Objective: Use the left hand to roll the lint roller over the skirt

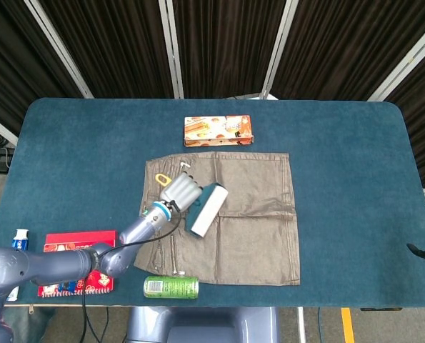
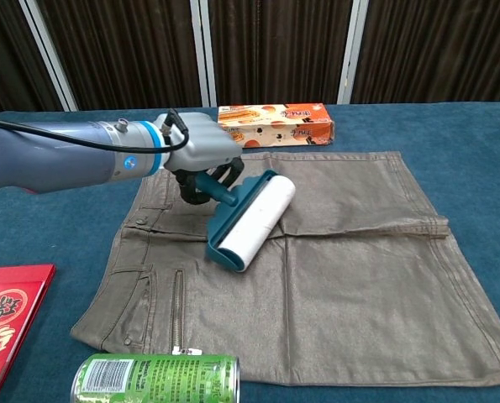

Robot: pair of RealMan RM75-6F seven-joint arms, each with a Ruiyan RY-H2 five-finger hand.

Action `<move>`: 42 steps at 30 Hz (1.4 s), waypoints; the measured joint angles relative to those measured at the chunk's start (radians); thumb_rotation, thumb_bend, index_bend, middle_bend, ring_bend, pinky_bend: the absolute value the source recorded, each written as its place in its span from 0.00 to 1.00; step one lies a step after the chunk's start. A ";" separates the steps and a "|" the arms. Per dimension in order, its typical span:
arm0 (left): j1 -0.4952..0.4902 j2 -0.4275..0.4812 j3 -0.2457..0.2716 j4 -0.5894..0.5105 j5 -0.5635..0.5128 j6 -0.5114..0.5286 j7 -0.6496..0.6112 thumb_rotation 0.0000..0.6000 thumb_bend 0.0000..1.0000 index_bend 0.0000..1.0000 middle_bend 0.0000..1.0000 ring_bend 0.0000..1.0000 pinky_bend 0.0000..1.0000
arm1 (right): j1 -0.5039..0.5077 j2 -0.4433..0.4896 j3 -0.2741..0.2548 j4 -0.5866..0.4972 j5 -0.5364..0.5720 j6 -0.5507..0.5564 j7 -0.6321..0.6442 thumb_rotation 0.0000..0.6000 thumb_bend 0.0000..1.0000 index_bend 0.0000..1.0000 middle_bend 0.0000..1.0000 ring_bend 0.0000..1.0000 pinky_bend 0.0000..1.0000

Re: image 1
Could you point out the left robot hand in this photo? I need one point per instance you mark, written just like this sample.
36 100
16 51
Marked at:
181 193

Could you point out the teal lint roller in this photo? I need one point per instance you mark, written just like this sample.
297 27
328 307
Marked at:
208 211

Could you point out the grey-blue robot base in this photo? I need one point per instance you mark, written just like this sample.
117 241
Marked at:
205 325

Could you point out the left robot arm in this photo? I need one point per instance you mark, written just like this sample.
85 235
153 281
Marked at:
55 264

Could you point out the orange snack box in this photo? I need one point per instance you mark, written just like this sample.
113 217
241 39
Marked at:
217 130

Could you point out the brown skirt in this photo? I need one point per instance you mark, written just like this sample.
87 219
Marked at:
255 236

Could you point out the green drink can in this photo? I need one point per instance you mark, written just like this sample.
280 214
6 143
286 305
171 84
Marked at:
173 287

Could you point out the red spiral calendar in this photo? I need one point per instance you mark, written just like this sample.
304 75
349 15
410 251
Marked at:
90 237

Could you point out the blue felt table cover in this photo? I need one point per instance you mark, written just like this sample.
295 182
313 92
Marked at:
73 143

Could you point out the white table leg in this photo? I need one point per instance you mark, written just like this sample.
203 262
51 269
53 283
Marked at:
301 325

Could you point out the white blue toothpaste tube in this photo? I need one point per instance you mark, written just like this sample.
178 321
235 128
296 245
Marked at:
21 239

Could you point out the blue denim fabric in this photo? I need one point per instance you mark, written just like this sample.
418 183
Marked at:
33 325

